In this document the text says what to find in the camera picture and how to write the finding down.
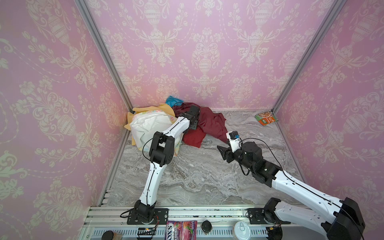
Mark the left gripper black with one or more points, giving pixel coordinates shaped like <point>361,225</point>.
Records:
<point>194,124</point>

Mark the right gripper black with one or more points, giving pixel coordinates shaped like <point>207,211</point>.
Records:
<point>229,153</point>

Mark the white cloth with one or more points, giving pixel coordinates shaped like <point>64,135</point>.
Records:
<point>144,125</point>

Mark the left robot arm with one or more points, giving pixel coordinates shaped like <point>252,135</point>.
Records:
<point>161,153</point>

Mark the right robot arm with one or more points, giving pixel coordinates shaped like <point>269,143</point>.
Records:
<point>329,216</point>

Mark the red cloth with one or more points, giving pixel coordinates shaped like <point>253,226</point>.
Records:
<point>194,138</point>

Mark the maroon cloth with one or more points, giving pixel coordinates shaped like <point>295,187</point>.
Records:
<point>211,123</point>

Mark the teal cloth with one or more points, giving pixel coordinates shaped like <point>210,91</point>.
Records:
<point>172,101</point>

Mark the yellow cloth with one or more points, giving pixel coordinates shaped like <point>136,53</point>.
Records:
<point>162,107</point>

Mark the green orange snack packet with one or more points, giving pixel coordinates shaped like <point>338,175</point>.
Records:
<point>266,118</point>

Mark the small black knob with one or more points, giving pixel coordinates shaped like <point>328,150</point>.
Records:
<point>206,227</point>

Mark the white round lid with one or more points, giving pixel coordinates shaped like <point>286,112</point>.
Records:
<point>241,231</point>

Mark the pink candy bag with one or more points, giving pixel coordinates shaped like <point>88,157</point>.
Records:
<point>185,230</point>

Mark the brown jar black lid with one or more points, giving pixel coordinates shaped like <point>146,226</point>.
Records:
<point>111,235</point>

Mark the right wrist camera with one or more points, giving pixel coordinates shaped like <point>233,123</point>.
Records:
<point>234,140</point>

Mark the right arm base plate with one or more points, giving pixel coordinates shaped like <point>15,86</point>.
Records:
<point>257,216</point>

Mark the aluminium front rail frame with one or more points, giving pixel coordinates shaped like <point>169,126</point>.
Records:
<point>222,218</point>

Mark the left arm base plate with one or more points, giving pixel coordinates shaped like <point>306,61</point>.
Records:
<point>154,216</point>

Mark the left aluminium corner post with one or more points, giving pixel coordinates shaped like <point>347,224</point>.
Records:
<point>101,46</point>

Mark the aluminium corner post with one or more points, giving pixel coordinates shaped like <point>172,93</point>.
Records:
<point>319,35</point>
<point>101,46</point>

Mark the right aluminium corner post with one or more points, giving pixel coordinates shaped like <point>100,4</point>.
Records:
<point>319,35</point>

